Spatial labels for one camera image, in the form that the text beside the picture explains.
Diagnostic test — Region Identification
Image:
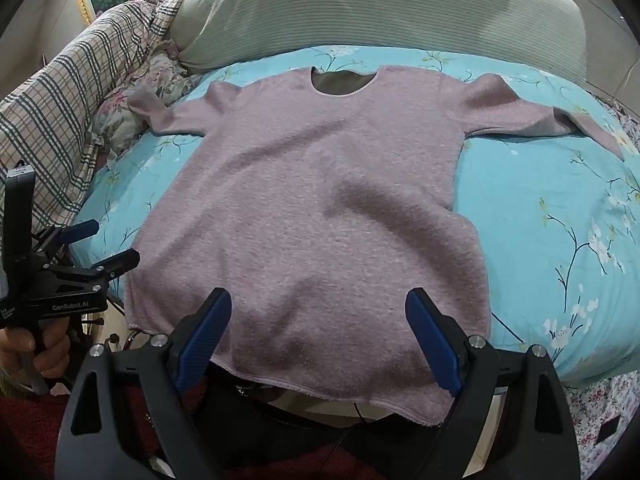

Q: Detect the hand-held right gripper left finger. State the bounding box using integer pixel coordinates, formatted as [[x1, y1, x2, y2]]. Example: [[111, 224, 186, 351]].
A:
[[54, 287, 233, 480]]

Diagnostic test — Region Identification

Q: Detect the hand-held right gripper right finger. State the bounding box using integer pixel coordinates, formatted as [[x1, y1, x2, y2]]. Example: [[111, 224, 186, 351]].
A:
[[405, 287, 582, 480]]

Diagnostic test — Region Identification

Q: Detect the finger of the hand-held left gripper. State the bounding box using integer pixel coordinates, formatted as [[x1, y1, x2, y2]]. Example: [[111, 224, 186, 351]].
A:
[[31, 219, 101, 257], [47, 247, 142, 292]]

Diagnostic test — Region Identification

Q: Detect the pink fuzzy sweater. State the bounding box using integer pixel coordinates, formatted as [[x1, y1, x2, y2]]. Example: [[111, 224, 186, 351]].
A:
[[122, 64, 626, 428]]

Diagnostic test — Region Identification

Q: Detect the person's left hand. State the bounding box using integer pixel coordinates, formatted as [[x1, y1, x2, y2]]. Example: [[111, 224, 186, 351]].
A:
[[0, 317, 72, 392]]

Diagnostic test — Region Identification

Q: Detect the red cloth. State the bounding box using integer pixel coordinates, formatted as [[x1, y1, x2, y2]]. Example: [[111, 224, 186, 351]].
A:
[[0, 374, 401, 480]]

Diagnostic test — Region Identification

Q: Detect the blue floral bed sheet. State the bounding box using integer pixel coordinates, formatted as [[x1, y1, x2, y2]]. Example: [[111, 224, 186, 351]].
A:
[[75, 45, 640, 392]]

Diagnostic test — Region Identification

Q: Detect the floral ruffled quilt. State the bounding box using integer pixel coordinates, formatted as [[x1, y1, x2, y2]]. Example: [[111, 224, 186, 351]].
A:
[[92, 40, 202, 162]]

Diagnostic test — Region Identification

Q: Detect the plaid blanket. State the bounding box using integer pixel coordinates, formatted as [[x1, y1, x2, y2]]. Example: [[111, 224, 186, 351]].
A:
[[0, 0, 202, 243]]

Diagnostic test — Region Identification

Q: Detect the small-flowered bed skirt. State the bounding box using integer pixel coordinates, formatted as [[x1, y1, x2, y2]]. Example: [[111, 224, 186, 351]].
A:
[[564, 95, 640, 467]]

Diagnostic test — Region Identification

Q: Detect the grey-green striped pillow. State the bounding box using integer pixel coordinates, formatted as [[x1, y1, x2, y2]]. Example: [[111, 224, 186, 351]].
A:
[[170, 0, 589, 87]]

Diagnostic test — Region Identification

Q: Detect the black cable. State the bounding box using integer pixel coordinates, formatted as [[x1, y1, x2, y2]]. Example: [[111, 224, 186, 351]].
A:
[[320, 399, 368, 480]]

